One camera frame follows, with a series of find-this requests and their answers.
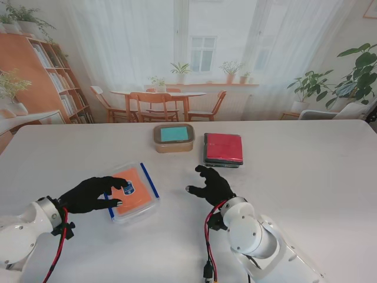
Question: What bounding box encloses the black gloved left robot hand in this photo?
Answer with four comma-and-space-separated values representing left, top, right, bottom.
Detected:
57, 176, 129, 215

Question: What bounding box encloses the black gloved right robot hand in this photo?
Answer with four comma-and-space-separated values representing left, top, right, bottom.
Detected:
185, 164, 237, 207

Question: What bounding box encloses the black plastic tray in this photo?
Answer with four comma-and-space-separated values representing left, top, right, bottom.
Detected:
202, 132, 246, 169

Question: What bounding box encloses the red container lid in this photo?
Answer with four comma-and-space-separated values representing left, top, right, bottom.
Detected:
204, 133, 244, 164

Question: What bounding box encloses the clear lid with orange label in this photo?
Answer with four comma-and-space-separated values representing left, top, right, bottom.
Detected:
102, 162, 158, 221

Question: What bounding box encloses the brown paper food container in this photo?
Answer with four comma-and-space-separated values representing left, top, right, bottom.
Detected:
153, 123, 196, 154

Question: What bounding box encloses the clear container with blue clips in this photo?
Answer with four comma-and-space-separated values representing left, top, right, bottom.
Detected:
100, 160, 162, 226

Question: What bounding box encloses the clear lid with teal label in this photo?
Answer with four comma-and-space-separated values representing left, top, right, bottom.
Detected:
153, 124, 196, 145

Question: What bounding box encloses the printed room scene backdrop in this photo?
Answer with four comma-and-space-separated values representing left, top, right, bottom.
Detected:
0, 0, 377, 156

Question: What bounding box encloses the black equipment piece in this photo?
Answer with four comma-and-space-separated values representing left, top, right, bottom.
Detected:
364, 101, 377, 125

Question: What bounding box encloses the right arm red black cable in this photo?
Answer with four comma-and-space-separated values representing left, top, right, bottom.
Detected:
203, 200, 230, 283

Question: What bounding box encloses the arm red black cable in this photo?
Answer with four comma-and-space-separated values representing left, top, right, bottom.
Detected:
203, 200, 230, 283
42, 206, 76, 283

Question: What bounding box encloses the left arm red black cable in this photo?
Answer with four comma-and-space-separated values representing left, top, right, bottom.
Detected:
42, 206, 76, 283

